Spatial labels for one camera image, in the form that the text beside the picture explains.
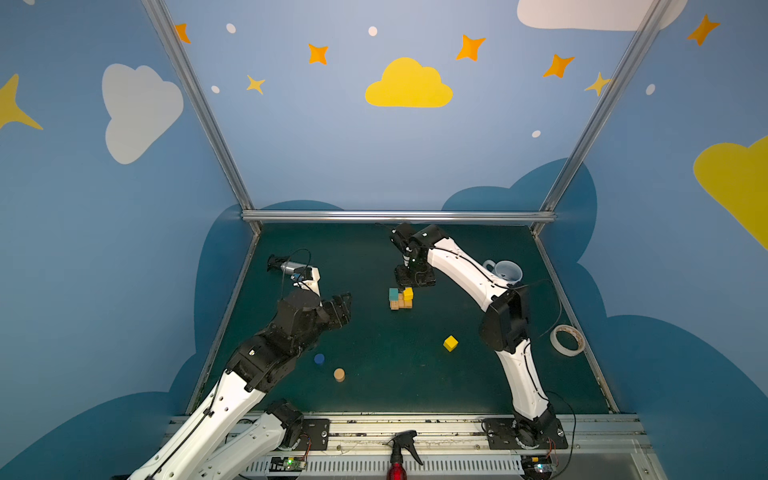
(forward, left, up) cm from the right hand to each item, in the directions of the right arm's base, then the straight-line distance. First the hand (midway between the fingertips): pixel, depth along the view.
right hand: (411, 284), depth 90 cm
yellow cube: (0, 0, -7) cm, 7 cm away
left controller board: (-46, +29, -11) cm, 56 cm away
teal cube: (0, +5, -7) cm, 9 cm away
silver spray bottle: (+11, +46, -7) cm, 48 cm away
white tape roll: (-13, -46, -11) cm, 49 cm away
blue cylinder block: (-21, +26, -10) cm, 35 cm away
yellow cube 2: (-14, -13, -10) cm, 21 cm away
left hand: (-15, +16, +15) cm, 27 cm away
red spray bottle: (-40, +2, -11) cm, 41 cm away
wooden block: (-3, +5, -9) cm, 11 cm away
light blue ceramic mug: (+12, -34, -7) cm, 36 cm away
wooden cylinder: (-25, +19, -9) cm, 33 cm away
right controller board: (-43, -32, -13) cm, 55 cm away
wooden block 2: (-1, +1, -10) cm, 10 cm away
